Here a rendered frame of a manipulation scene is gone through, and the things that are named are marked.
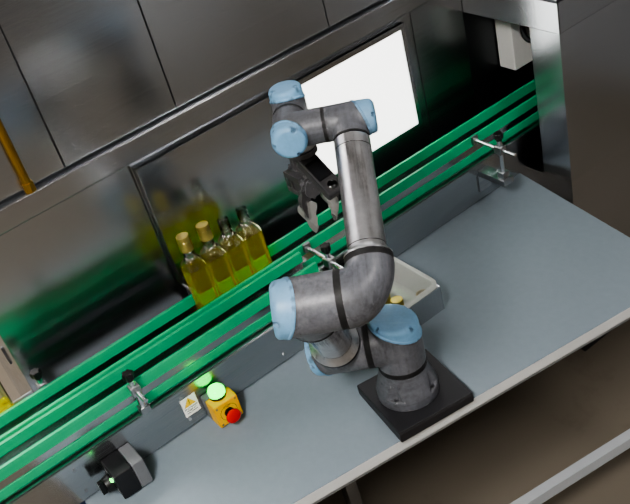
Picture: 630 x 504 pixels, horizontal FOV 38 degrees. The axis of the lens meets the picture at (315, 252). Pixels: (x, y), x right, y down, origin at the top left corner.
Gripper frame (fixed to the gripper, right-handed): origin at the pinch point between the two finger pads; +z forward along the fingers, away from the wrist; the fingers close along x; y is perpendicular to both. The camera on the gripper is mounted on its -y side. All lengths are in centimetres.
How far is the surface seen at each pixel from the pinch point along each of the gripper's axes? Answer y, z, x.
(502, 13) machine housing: 28, -9, -90
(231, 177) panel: 41.9, 1.5, 1.2
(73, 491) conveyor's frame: 15, 38, 78
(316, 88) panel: 42, -9, -32
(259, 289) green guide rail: 23.7, 24.4, 11.7
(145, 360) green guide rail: 24, 24, 47
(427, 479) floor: 11, 118, -17
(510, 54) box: 39, 12, -102
